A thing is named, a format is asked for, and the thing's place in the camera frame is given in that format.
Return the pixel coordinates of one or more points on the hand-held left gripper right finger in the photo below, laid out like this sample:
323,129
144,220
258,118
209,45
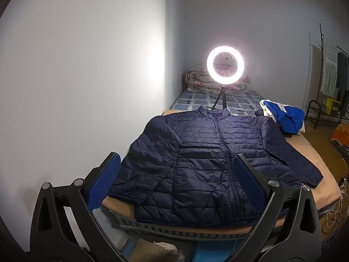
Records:
248,185

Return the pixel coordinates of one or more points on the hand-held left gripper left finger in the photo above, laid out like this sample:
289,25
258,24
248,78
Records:
105,180

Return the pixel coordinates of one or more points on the navy quilted puffer jacket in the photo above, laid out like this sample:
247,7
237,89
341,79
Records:
196,169

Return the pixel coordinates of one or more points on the black clothes drying rack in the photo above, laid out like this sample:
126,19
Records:
321,60

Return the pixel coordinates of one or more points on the blue storage box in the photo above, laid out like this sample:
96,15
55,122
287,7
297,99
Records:
215,252

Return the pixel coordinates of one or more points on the white garment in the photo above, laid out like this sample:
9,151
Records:
265,109

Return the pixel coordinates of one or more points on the blue garment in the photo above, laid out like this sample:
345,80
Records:
289,117

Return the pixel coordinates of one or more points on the black metal floor rack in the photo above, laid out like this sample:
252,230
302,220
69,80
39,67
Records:
310,106

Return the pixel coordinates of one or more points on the blue patterned bed sheet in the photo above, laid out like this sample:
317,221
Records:
190,101

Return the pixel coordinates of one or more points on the orange bag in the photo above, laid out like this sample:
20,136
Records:
340,135

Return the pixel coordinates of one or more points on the yellow box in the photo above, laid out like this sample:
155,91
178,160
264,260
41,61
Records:
333,105

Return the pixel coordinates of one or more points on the rolled floral quilt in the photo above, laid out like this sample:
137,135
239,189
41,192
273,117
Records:
199,79

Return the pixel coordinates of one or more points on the dark green hanging garment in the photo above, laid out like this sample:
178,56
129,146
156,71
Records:
343,76

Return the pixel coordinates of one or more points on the white striped towel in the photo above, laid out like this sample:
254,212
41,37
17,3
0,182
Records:
330,65

